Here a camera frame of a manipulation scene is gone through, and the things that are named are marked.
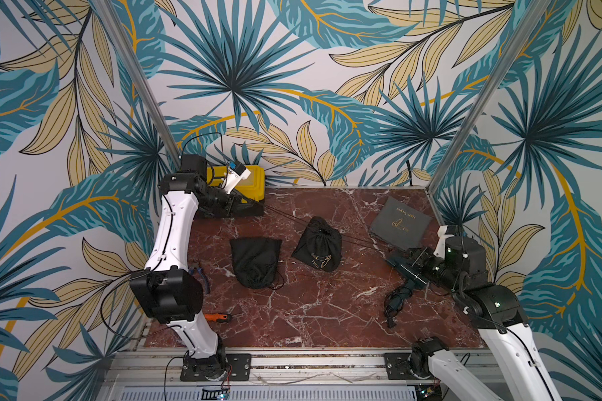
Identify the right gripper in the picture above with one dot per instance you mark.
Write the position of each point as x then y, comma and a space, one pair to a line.
411, 271

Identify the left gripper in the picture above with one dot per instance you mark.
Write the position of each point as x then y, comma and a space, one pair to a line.
232, 205

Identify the black hair dryer pouch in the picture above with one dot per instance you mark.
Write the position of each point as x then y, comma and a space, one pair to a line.
255, 262

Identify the plain black drawstring pouch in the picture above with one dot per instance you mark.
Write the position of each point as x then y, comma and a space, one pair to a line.
320, 245

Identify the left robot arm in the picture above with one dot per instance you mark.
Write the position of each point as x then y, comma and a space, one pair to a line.
165, 289

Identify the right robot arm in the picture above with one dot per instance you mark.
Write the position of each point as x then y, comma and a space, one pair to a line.
458, 265

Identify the grey hair dryer pouch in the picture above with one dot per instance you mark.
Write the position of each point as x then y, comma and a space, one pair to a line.
399, 225

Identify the yellow black toolbox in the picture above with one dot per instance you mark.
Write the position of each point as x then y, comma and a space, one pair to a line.
253, 190

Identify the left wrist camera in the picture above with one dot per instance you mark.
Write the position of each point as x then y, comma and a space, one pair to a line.
236, 173

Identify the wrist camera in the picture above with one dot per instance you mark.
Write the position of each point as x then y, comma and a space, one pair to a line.
236, 173
445, 232

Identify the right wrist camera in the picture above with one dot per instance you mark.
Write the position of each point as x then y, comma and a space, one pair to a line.
445, 232

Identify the blue handled pliers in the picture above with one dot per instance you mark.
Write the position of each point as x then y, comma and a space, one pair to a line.
205, 281

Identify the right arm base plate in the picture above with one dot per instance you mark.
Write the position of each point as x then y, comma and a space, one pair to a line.
408, 365

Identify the orange handled screwdriver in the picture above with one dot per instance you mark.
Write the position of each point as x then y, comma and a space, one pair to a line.
218, 317

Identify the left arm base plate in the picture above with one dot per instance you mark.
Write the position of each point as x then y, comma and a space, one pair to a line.
235, 367

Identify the aluminium front rail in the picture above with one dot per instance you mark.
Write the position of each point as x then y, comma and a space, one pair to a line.
149, 366

